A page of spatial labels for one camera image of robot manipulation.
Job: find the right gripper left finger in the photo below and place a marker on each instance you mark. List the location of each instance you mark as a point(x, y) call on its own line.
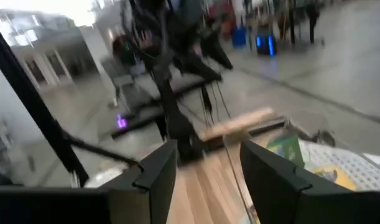
point(161, 186)

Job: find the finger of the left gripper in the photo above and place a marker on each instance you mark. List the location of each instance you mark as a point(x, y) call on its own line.
point(219, 51)
point(202, 71)

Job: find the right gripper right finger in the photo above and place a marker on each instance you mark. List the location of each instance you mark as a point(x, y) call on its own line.
point(270, 186)

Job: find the yellow green crayon box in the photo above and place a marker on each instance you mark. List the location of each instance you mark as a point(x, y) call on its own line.
point(334, 177)
point(286, 149)

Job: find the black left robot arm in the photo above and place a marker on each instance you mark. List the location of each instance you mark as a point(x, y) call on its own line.
point(174, 118)

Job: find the blue floor bin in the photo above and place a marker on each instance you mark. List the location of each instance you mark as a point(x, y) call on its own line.
point(239, 37)

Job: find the computer tower blue lights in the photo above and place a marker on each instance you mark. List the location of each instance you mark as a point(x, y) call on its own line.
point(266, 45)

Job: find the black computer mouse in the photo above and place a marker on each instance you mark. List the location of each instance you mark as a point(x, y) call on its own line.
point(122, 122)

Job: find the white perforated metal shelf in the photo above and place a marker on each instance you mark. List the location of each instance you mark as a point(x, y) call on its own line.
point(348, 155)

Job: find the person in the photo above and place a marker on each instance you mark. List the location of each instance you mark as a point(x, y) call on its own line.
point(313, 18)

